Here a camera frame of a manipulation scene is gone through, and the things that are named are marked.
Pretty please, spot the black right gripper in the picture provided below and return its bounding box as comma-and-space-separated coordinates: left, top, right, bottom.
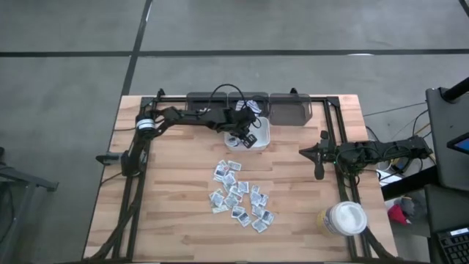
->
298, 131, 340, 181

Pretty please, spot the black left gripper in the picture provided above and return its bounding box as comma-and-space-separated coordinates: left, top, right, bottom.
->
223, 108, 259, 150

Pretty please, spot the alcohol antiseptic pad packet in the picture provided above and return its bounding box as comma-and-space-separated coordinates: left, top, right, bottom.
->
208, 188, 225, 207

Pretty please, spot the white plastic bin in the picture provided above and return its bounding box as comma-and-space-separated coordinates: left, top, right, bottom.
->
224, 116, 271, 152

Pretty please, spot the grey plastic bin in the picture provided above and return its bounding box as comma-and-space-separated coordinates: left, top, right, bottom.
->
269, 92, 314, 127
227, 91, 271, 119
185, 91, 229, 125

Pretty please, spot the Lysol wipes canister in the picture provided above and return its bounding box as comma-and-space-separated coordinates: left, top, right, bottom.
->
317, 200, 368, 238

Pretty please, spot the white paper sheet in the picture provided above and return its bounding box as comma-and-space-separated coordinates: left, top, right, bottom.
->
376, 169, 404, 188

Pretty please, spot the red cloth bag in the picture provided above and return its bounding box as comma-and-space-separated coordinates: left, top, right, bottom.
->
386, 203, 413, 226

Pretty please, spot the grey fabric bundle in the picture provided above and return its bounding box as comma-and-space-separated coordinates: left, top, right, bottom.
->
401, 197, 417, 217

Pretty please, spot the dark grey side cart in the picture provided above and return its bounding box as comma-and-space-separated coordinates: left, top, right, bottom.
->
424, 87, 469, 192

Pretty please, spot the blue screen display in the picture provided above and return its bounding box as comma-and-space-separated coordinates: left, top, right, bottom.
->
446, 131, 469, 155

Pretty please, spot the black keyboard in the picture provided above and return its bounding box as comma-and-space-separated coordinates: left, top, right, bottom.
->
435, 226, 469, 264

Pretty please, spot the grey metal stand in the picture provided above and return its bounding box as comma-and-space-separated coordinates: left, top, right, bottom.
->
0, 146, 59, 264

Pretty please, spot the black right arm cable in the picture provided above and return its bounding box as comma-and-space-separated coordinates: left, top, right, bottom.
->
333, 144, 407, 184

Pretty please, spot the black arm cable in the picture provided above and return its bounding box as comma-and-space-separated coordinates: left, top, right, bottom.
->
333, 144, 407, 184
197, 83, 270, 129

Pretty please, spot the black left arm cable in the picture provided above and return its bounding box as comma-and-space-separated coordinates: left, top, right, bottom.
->
197, 83, 270, 129

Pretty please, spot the black cart post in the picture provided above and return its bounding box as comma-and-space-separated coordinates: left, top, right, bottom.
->
441, 76, 469, 103

